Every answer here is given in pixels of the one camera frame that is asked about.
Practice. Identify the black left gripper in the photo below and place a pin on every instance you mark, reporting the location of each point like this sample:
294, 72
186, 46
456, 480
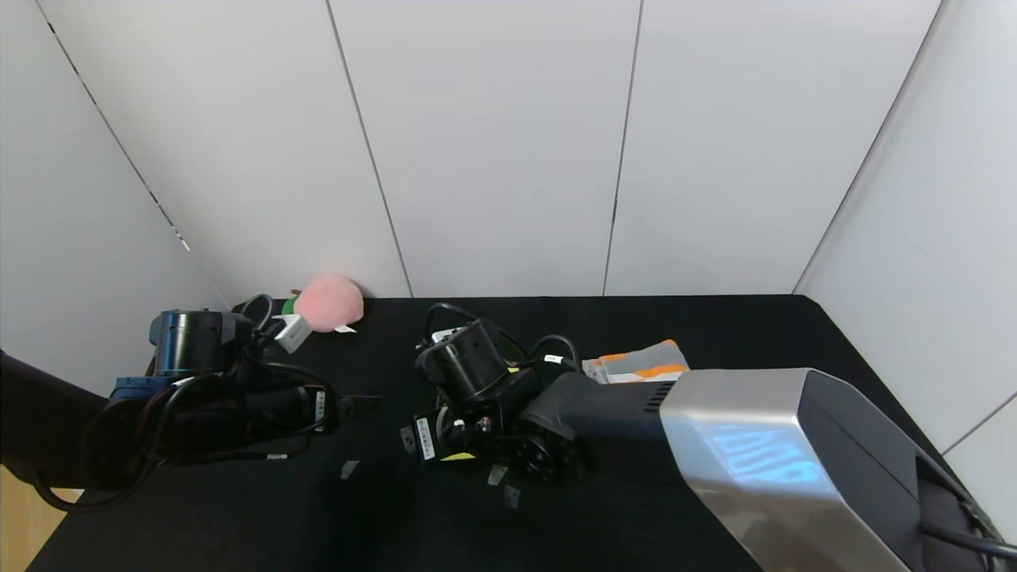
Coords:
321, 409

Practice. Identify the grey towel with orange marks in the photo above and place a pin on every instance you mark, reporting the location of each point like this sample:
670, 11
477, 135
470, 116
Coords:
636, 364

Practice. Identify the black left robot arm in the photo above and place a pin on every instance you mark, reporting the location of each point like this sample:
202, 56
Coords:
95, 421

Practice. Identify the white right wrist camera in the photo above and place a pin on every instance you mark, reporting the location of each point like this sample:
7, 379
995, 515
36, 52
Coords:
449, 334

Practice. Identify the pink plush peach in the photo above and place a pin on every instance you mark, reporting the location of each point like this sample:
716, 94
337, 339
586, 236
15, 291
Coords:
334, 303

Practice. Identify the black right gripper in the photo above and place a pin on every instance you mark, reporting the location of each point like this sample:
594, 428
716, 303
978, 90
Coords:
425, 438

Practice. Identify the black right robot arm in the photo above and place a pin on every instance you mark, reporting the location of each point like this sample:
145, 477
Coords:
755, 453

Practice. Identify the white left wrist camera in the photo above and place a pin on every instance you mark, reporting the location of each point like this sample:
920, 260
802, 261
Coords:
292, 333

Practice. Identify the yellow towel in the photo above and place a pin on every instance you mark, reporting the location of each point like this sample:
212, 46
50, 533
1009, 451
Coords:
457, 457

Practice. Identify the tiny clear tape piece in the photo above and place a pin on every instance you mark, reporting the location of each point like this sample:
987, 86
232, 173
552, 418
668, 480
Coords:
496, 474

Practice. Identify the large clear tape piece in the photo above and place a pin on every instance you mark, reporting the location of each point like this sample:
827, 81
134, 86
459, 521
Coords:
512, 496

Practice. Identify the small grey tape piece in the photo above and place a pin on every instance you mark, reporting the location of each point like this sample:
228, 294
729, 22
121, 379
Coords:
349, 469

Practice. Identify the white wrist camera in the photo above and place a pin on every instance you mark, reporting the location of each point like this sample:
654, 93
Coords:
292, 333
449, 334

